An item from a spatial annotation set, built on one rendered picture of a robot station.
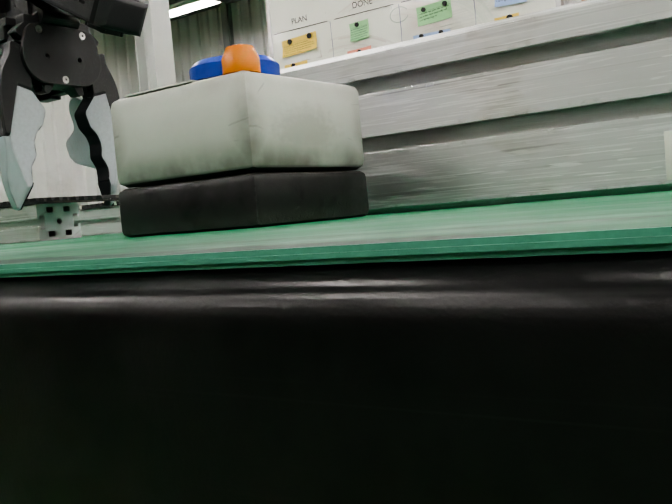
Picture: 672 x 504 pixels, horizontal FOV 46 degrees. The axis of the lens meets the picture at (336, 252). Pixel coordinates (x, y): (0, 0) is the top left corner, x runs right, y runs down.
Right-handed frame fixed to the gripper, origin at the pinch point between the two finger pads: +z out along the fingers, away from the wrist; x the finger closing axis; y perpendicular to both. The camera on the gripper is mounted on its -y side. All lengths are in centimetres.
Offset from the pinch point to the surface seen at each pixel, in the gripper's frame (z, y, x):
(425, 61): -3.7, -35.5, 5.1
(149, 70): -167, 595, -556
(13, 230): 2.5, 5.2, 2.1
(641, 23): -3.5, -45.6, 5.1
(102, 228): 2.9, 17.9, -17.0
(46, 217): 1.7, 1.7, 1.2
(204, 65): -3.4, -30.3, 15.1
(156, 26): -208, 571, -550
